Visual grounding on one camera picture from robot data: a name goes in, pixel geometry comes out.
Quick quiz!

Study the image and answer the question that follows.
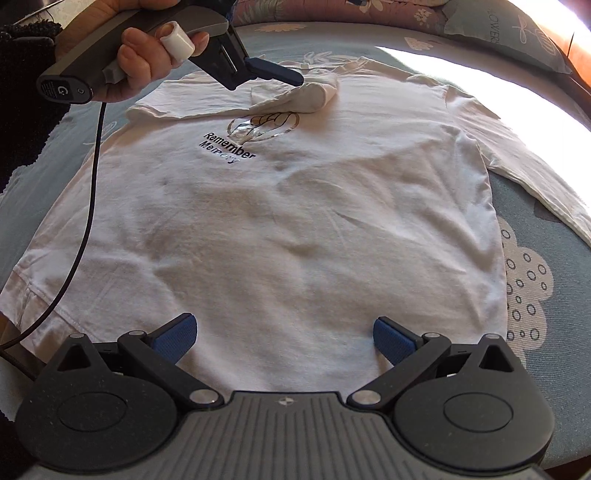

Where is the white shirt with hand print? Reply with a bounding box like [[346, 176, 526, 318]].
[[0, 55, 591, 398]]

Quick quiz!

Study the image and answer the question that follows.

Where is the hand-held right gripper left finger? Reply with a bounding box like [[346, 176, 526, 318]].
[[58, 313, 223, 409]]

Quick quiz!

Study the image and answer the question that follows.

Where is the person's left hand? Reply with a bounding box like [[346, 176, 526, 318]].
[[92, 0, 209, 101]]

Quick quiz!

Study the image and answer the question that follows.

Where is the pink floral quilt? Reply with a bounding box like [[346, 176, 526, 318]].
[[231, 0, 453, 34]]

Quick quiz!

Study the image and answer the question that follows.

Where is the blue-grey pillow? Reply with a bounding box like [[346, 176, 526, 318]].
[[443, 0, 573, 75]]

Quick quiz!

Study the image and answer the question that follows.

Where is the wooden headboard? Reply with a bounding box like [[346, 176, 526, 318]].
[[545, 9, 591, 109]]

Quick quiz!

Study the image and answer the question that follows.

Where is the person's left forearm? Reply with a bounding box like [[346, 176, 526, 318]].
[[0, 18, 70, 195]]

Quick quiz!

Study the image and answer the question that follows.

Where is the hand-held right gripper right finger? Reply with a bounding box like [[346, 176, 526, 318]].
[[347, 316, 514, 409]]

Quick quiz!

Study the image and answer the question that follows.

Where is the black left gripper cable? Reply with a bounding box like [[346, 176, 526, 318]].
[[0, 99, 109, 379]]

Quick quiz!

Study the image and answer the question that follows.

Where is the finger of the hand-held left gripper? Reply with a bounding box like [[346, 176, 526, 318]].
[[247, 58, 305, 88]]

